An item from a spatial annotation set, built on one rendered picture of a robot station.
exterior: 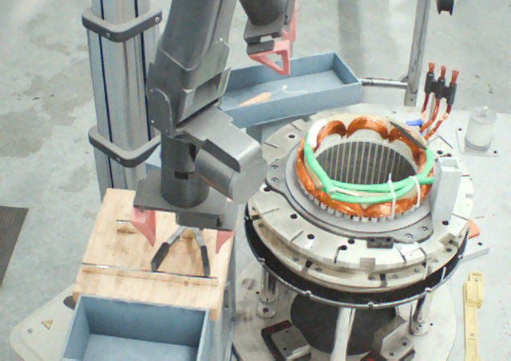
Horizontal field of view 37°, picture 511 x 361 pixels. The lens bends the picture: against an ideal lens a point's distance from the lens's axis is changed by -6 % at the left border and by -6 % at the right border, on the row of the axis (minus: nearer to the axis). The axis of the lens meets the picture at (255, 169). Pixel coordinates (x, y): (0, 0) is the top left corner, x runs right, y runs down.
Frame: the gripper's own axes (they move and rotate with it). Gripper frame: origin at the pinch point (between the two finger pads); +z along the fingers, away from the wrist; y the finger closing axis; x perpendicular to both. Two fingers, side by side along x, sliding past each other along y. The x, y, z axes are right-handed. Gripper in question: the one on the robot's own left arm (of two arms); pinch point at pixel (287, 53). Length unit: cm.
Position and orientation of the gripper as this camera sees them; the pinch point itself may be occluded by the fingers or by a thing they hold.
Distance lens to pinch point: 133.7
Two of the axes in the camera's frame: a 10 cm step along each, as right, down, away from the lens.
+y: 1.5, -7.8, 6.1
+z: 3.9, 6.2, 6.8
